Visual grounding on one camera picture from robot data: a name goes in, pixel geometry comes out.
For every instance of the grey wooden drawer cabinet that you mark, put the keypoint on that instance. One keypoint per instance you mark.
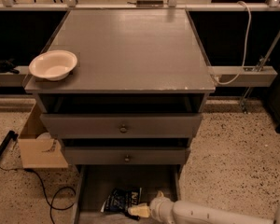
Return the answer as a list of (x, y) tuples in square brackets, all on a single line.
[(129, 62)]

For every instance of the cardboard box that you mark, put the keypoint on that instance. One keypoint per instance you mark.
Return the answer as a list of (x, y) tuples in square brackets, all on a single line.
[(38, 149)]

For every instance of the blue chip bag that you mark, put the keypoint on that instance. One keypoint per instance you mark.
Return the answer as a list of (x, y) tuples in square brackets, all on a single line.
[(120, 200)]

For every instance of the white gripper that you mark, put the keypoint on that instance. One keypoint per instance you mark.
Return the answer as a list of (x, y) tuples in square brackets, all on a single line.
[(160, 207)]

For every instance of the bottom grey open drawer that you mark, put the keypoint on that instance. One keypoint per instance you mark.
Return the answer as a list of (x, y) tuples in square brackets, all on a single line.
[(96, 183)]

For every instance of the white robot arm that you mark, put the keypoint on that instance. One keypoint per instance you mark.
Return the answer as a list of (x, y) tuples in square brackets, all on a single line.
[(185, 212)]

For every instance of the black object on rail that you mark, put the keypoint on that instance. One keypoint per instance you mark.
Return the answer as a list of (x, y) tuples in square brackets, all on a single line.
[(6, 66)]

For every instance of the white bowl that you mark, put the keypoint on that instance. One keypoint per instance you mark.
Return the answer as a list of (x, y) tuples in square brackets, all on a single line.
[(53, 65)]

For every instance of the middle grey drawer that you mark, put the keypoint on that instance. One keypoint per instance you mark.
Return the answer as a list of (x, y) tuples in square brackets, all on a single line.
[(126, 155)]

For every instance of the black pole on floor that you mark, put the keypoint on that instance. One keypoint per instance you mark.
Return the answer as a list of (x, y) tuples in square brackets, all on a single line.
[(11, 136)]

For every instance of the top grey drawer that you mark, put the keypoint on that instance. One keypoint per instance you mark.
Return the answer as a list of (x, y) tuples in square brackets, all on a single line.
[(122, 126)]

